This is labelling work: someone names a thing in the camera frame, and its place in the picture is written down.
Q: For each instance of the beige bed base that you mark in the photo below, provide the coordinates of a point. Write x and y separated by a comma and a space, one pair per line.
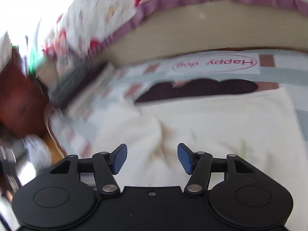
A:
208, 26

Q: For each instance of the red-brown wooden drawer cabinet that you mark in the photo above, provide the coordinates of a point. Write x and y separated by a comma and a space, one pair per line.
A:
22, 102

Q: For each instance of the grey folded towel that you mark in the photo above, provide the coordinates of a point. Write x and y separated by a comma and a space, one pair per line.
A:
68, 84

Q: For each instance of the cream white garment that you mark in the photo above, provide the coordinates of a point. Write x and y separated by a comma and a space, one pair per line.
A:
260, 127

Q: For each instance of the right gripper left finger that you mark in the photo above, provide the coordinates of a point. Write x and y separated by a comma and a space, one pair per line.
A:
105, 166

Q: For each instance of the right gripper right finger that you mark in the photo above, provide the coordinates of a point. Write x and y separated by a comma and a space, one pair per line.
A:
198, 166

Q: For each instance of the beige nightstand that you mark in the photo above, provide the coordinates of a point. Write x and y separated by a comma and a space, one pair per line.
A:
47, 72

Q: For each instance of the pale blue crumpled cloth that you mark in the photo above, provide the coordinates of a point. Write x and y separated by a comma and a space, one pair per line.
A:
36, 151

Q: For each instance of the cartoon quilt with purple ruffle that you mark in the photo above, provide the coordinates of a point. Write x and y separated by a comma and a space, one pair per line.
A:
90, 26

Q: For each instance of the dark brown folded cloth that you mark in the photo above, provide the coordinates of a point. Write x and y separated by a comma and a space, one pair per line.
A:
99, 66

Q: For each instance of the cream folded cloth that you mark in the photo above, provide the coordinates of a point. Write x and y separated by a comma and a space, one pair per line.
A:
88, 91

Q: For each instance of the checkered floor rug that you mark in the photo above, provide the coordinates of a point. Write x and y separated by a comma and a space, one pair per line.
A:
197, 74

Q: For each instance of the green plastic bag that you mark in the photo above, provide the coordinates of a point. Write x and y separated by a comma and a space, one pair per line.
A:
36, 58

